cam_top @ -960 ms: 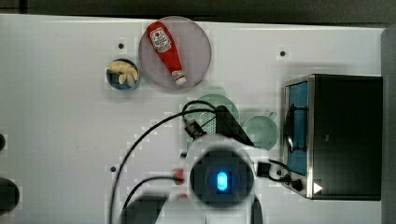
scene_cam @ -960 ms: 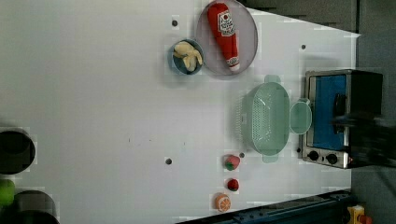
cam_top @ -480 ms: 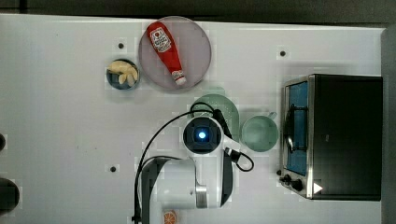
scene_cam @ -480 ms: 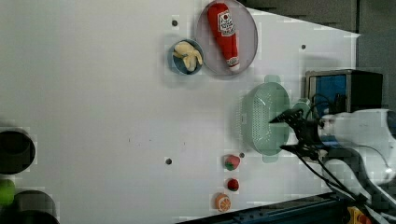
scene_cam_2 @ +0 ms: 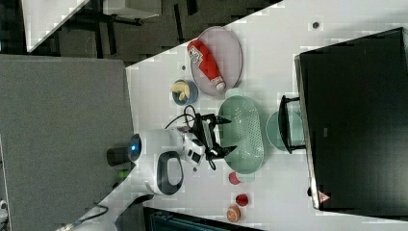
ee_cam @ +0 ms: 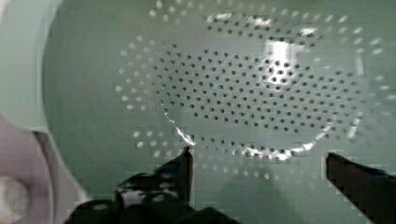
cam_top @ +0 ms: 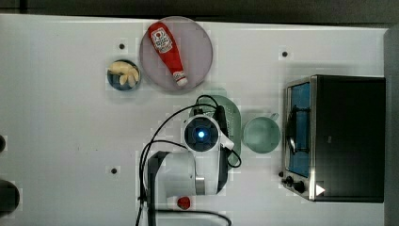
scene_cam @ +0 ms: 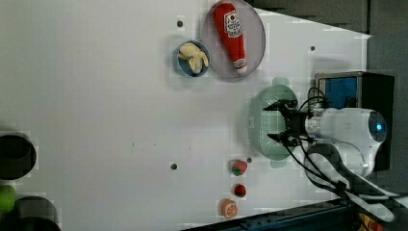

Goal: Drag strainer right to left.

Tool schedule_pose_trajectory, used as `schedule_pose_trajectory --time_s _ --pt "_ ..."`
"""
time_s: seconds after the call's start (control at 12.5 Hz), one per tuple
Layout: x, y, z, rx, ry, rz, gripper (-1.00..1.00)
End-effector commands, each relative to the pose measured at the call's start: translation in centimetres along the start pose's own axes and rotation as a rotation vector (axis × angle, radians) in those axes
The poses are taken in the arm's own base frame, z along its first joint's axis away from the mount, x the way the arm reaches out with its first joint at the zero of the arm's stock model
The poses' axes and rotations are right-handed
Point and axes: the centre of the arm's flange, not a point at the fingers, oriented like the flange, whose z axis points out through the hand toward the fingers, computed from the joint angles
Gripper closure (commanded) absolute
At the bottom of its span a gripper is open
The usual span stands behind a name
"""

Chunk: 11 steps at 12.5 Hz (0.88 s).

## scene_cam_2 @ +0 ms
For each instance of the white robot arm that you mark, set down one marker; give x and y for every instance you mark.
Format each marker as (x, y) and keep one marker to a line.
(157, 156)

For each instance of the red toy strawberry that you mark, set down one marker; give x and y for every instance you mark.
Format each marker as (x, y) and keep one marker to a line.
(233, 179)

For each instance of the green plastic strainer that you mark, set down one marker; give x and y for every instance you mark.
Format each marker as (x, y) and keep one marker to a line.
(243, 132)

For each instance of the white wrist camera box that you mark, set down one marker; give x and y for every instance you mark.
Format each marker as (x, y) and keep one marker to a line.
(194, 151)

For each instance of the black toaster oven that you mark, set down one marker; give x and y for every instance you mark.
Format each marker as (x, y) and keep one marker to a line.
(353, 99)

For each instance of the red ketchup bottle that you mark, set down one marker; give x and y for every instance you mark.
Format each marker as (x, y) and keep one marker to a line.
(207, 64)

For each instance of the pink round plate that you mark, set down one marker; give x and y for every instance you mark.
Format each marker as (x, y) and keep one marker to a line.
(226, 50)

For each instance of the green cup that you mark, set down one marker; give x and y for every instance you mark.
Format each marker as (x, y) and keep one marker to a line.
(273, 132)

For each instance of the orange slice toy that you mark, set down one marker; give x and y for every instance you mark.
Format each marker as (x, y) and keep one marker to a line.
(233, 213)

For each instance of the red toy tomato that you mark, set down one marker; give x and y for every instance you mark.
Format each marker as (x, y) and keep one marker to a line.
(242, 199)

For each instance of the yellow banana pieces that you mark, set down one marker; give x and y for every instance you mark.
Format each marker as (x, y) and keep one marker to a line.
(182, 89)

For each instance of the grey partition panel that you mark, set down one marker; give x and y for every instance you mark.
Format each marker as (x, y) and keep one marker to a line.
(59, 116)

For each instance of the blue bowl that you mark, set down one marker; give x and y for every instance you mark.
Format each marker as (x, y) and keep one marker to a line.
(193, 95)

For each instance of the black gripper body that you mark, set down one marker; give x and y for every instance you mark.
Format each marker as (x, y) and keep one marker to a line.
(203, 128)

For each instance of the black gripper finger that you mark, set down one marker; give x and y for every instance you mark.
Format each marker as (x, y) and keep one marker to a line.
(221, 120)
(222, 152)

